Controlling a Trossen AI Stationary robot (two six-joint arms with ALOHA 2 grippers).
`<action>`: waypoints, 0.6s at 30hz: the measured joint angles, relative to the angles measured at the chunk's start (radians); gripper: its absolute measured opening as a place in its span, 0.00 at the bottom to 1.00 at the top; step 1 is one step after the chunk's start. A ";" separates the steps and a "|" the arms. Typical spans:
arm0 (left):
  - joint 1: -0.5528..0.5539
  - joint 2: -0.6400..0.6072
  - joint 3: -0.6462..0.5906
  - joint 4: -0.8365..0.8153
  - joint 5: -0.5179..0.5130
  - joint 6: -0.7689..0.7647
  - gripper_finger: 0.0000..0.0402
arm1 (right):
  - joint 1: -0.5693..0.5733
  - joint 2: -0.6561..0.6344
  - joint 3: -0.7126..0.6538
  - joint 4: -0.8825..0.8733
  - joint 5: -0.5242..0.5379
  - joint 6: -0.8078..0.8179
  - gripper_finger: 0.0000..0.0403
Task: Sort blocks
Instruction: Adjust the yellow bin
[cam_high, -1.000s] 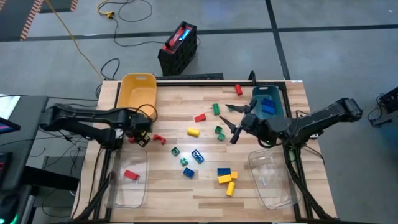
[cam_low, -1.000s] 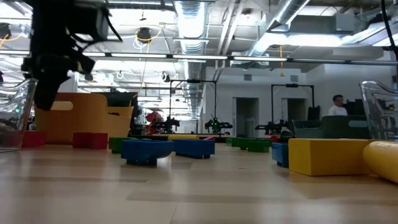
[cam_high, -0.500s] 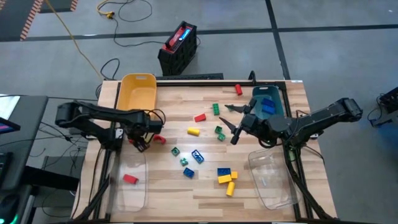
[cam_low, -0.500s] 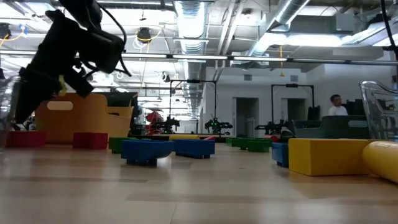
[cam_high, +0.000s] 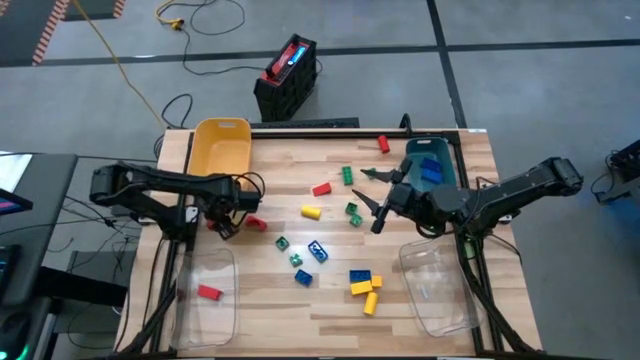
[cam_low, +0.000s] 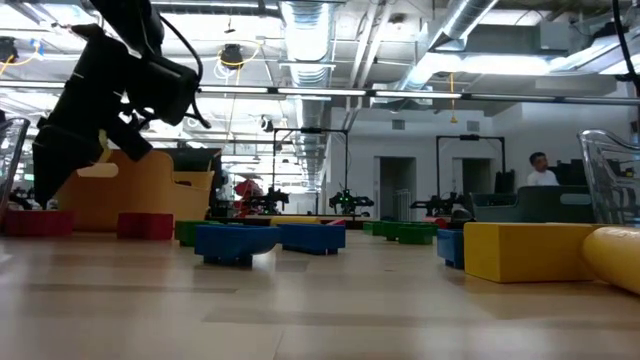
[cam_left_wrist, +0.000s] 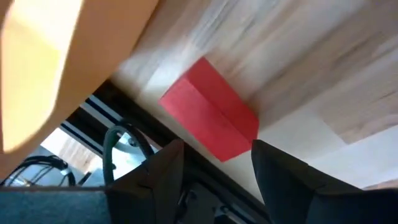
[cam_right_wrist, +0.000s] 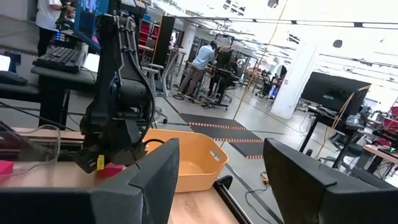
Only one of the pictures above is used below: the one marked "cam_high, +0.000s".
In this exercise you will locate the long green studded brick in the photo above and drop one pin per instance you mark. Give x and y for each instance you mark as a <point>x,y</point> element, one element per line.
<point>347,175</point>

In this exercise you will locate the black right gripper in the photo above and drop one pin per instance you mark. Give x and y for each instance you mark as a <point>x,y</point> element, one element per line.
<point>400,192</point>

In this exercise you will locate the red arch block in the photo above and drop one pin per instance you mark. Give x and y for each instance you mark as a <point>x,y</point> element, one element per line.
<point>250,221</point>

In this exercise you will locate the yellow rectangular brick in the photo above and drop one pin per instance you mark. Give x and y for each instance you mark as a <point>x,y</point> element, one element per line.
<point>361,287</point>

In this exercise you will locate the clear plastic tray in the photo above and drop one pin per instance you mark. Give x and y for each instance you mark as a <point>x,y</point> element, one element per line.
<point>205,325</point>
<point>440,310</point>

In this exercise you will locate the black equipment with light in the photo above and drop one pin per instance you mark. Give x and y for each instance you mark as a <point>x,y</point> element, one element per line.
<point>15,325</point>

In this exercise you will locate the teal plastic bin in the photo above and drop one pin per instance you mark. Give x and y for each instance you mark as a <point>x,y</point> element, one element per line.
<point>440,150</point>

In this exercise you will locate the small yellow cube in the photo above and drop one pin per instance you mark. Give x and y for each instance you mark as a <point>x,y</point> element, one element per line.
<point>376,281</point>

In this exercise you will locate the red rectangular block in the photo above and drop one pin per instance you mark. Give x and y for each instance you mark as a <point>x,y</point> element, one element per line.
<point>211,225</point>
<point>209,292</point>

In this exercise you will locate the square blue brick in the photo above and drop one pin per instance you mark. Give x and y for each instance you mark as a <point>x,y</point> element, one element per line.
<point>303,277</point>

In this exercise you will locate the red cylinder block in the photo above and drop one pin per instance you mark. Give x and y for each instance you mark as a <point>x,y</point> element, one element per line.
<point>383,144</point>

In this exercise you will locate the black desk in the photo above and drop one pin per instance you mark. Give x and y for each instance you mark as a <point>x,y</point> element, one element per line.
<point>45,200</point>

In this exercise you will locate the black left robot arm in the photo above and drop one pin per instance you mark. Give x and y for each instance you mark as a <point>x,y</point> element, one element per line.
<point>165,180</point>

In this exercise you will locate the computer monitor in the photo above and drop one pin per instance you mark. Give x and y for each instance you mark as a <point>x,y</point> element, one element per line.
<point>12,204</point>

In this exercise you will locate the large black striped-edge mat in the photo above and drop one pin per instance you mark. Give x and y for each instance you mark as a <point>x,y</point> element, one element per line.
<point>25,30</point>

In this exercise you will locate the red power station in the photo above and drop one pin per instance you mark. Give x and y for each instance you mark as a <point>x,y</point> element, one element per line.
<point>289,62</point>

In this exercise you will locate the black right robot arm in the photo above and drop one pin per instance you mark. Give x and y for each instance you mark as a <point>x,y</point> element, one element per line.
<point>525,187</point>

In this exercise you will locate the black equipment stand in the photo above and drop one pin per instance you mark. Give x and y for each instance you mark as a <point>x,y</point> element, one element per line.
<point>622,170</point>

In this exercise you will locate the small black striped-edge mat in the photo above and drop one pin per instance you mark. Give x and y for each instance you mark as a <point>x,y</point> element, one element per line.
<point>95,7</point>

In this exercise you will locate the red wedge block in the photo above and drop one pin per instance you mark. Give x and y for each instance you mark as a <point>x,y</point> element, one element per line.
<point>321,189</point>

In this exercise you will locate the black aluminium rig frame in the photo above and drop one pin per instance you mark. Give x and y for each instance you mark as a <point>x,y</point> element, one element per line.
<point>350,134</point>

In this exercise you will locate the long blue brick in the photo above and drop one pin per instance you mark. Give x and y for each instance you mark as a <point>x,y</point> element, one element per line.
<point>318,251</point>
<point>360,275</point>

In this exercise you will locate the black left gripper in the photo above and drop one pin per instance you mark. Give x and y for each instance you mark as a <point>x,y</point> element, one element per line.
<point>240,200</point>

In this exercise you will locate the yellow plastic bin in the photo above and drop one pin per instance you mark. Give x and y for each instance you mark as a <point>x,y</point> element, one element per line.
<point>220,150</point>

